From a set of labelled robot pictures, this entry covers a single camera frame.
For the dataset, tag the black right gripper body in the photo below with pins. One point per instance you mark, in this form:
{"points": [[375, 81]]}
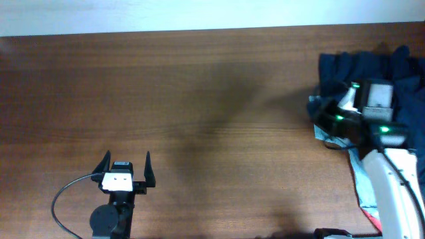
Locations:
{"points": [[337, 120]]}

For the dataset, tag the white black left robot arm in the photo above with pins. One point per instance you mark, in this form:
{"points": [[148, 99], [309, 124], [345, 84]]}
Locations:
{"points": [[114, 219]]}

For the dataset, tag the light blue patterned cloth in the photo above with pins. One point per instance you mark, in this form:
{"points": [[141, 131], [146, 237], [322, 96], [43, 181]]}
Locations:
{"points": [[363, 187]]}

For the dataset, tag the red orange garment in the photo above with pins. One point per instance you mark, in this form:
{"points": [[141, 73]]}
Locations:
{"points": [[374, 221]]}

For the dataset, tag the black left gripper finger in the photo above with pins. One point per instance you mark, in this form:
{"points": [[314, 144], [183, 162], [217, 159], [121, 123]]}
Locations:
{"points": [[104, 164], [148, 172]]}

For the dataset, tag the navy blue shorts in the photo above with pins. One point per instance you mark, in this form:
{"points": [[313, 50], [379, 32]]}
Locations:
{"points": [[338, 71]]}

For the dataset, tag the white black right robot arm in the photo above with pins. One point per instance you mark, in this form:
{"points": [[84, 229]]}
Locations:
{"points": [[364, 114]]}

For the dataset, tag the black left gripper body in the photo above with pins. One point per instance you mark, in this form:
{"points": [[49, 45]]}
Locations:
{"points": [[127, 199]]}

